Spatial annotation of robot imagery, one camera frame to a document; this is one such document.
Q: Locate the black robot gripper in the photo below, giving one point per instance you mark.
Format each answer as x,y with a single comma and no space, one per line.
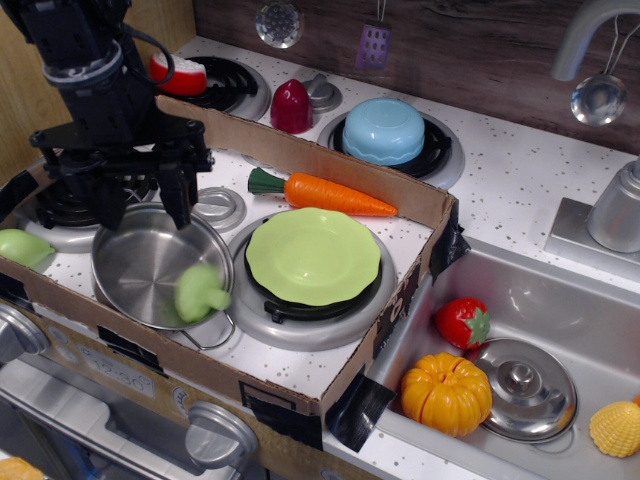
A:
117,129

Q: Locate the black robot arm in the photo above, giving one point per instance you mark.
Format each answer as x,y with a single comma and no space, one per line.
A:
75,25

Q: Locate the stainless steel pot lid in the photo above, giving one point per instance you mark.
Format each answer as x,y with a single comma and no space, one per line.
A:
535,399

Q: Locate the black front left burner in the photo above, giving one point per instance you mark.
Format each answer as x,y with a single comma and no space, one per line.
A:
58,206

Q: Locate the black burner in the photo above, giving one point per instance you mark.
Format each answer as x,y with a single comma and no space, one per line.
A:
320,300
58,206
436,151
231,87

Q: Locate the silver stovetop knob centre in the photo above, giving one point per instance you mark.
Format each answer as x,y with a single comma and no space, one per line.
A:
221,208

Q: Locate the silver stovetop knob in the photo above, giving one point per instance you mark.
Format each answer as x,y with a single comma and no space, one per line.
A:
323,95
221,208

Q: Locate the light green toy pear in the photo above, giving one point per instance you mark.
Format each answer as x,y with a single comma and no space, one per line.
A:
24,248

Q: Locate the black rear left burner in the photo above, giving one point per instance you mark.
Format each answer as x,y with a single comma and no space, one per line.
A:
231,87

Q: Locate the brown cardboard fence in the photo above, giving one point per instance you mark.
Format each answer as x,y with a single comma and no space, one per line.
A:
283,411

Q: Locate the orange toy carrot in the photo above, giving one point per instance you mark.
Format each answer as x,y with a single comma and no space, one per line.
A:
302,190

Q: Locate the dark red toy beet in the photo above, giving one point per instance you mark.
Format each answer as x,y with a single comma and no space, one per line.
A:
291,109

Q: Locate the light green plastic plate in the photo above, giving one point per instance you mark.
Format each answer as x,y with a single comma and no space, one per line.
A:
312,255

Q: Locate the silver stove knob left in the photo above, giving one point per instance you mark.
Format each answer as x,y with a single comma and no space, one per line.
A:
19,335

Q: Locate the silver stove knob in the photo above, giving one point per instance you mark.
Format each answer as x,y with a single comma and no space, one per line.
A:
217,438
19,335

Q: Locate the black front right burner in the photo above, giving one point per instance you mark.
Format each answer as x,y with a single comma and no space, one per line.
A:
320,300

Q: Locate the silver stovetop knob rear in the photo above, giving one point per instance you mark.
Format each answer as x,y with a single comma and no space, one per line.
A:
323,95

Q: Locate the hanging silver skimmer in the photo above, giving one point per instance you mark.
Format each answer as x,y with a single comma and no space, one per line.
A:
279,24

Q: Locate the light blue plastic bowl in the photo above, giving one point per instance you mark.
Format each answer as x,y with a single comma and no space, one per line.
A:
384,131

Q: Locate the silver stove knob front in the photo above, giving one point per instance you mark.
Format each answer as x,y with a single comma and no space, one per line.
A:
217,438

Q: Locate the hanging purple spatula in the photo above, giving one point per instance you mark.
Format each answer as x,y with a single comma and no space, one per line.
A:
374,42

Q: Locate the black rear right burner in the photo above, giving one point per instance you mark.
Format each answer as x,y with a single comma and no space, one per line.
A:
436,151

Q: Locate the yellow toy bottom left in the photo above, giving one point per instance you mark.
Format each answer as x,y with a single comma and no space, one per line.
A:
15,468

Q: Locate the red toy strawberry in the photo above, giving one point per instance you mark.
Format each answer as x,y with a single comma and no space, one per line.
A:
464,322

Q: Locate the orange toy pumpkin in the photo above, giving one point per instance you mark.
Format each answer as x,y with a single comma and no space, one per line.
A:
447,393

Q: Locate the hanging silver ladle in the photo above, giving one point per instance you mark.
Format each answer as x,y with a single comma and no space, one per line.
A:
600,99

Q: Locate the silver toy faucet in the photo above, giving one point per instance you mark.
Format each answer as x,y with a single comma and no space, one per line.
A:
605,235

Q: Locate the silver toy sink basin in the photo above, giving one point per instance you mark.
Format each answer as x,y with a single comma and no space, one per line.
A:
561,346

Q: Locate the yellow toy corn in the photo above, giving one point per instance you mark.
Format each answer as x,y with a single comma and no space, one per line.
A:
614,429

